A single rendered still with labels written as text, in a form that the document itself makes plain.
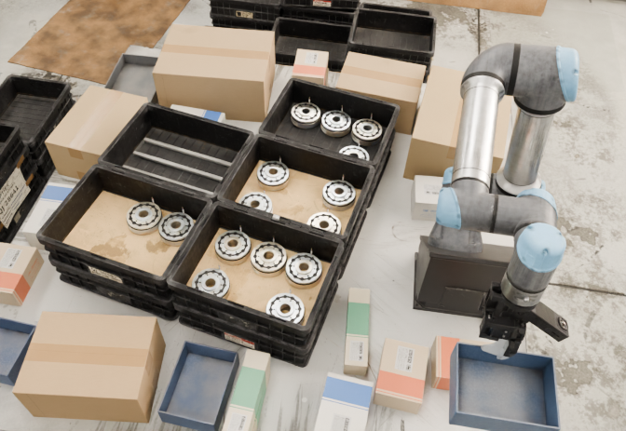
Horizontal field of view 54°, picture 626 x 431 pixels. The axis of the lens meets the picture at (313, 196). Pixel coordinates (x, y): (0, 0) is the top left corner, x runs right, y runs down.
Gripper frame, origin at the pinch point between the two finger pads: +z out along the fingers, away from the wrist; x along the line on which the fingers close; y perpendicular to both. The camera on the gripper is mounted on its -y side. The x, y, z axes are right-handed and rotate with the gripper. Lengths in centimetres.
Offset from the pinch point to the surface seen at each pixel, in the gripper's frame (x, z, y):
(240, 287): -24, 26, 64
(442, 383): -12.7, 37.0, 5.9
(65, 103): -128, 54, 175
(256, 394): 4, 30, 52
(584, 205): -161, 94, -71
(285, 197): -58, 22, 59
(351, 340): -18.8, 33.7, 31.5
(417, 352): -18.0, 32.4, 13.5
